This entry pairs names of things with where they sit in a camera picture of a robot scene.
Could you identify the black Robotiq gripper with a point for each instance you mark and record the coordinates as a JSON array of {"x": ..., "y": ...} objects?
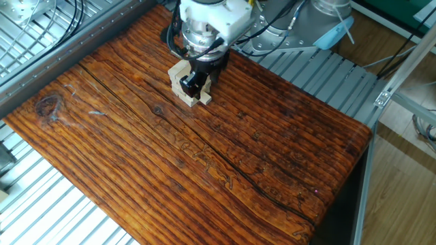
[{"x": 211, "y": 63}]

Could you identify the glossy brown wooden board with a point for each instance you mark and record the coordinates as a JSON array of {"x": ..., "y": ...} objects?
[{"x": 204, "y": 163}]

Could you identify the light wooden Jenga block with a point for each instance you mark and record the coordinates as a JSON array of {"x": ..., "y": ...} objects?
[{"x": 205, "y": 98}]

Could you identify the aluminium frame rail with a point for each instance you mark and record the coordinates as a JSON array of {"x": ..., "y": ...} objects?
[{"x": 51, "y": 64}]

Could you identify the white plastic wrist mount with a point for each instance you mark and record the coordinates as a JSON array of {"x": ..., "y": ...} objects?
[{"x": 225, "y": 17}]

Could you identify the silver grey UR5 robot arm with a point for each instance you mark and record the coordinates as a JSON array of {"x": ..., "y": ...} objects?
[{"x": 299, "y": 27}]

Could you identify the wooden Jenga block tower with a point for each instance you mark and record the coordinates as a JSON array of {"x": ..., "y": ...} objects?
[{"x": 177, "y": 73}]

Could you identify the small yellow object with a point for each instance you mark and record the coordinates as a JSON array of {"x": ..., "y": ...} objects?
[{"x": 251, "y": 2}]

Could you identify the aluminium frame bar with bracket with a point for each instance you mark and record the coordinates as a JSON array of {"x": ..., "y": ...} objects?
[{"x": 405, "y": 64}]

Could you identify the silver perforated mounting plate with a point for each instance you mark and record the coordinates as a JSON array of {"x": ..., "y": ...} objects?
[{"x": 24, "y": 10}]

